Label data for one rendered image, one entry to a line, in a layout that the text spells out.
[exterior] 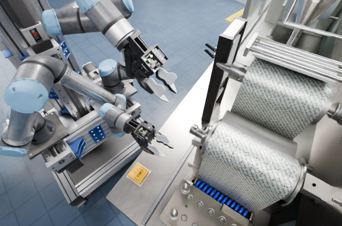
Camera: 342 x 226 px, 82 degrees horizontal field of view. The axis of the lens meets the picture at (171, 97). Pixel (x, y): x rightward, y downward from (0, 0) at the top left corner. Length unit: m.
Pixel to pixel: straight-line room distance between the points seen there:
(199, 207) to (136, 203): 0.29
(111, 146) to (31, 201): 0.79
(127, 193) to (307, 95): 0.79
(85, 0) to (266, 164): 0.63
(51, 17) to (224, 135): 0.61
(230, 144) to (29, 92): 0.65
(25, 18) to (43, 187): 1.54
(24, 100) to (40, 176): 1.52
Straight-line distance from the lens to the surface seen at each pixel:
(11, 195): 2.33
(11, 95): 0.80
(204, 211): 0.83
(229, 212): 0.83
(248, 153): 0.62
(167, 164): 1.00
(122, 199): 0.98
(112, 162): 1.79
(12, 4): 1.04
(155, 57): 0.55
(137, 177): 0.97
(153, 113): 2.24
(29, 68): 0.83
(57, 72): 0.89
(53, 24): 0.70
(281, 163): 0.64
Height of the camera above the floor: 1.84
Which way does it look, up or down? 51 degrees down
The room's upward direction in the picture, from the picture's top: straight up
